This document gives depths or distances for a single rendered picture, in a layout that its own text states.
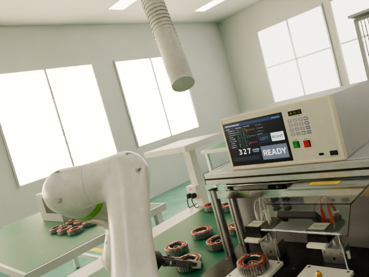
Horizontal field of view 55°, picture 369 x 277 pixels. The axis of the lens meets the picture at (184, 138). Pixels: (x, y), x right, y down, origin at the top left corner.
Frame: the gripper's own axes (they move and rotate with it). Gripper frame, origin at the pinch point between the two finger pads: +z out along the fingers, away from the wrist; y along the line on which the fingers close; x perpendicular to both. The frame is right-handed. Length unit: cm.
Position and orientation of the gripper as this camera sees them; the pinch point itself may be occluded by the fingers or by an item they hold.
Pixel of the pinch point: (188, 262)
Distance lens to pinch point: 156.8
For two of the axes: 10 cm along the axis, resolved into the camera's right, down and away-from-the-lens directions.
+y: -6.5, 1.3, 7.5
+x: -1.2, 9.5, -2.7
